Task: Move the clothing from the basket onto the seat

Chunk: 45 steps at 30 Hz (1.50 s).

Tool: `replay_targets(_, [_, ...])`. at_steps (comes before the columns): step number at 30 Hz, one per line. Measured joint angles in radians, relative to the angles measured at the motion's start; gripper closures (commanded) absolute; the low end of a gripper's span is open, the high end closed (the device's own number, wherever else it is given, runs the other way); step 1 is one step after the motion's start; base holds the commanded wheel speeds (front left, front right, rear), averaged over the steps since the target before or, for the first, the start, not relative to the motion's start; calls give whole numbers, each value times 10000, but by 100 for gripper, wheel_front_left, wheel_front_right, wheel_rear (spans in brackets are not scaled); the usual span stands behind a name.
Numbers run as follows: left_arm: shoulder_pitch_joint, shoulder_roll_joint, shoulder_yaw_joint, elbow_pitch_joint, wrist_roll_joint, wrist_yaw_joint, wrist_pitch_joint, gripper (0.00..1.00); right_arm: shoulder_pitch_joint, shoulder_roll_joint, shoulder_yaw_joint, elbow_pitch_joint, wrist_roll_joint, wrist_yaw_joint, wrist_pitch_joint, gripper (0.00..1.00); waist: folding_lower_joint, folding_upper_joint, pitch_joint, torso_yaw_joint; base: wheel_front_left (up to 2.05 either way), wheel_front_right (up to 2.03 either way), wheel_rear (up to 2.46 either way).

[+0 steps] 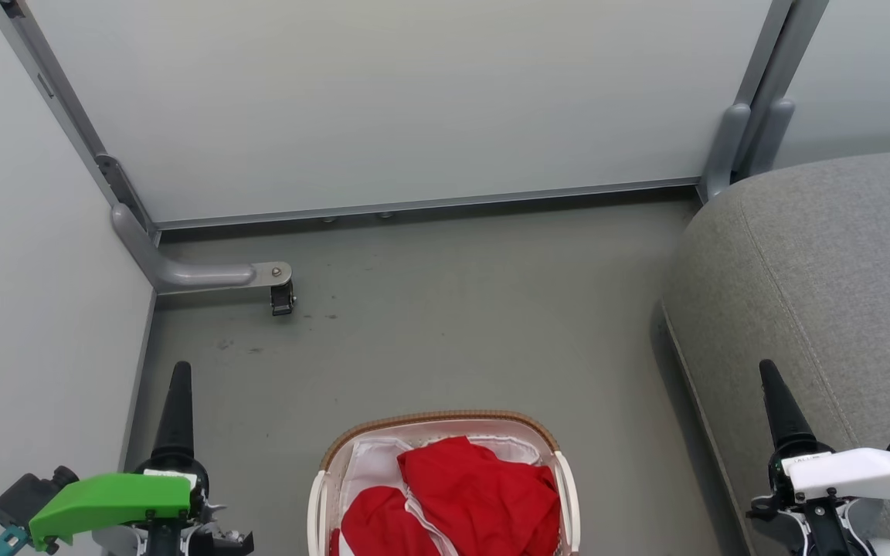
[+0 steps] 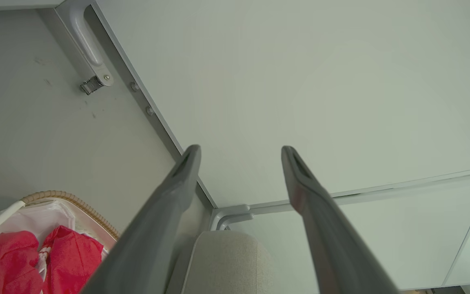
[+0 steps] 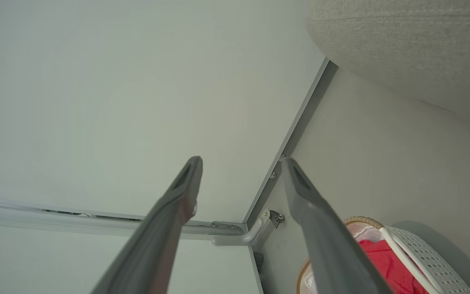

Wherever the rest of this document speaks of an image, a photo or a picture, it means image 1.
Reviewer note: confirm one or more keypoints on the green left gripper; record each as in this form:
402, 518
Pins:
117, 498

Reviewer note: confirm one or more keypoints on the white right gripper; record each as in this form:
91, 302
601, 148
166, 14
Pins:
862, 472

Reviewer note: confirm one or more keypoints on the red garment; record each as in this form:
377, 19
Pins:
472, 498

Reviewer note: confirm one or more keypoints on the grey fabric sofa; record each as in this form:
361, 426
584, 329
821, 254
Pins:
816, 340

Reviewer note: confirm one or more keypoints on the grey metal partition leg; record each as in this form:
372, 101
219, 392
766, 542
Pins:
182, 272

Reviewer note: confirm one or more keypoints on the black caster wheel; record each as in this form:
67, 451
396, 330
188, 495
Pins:
283, 299

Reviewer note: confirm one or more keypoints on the white laundry basket brown rim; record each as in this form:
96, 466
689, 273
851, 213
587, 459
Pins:
445, 483

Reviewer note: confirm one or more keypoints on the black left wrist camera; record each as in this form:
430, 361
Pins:
28, 494

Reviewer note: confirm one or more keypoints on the white partition panel grey frame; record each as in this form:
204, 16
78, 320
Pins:
28, 270
399, 100
870, 77

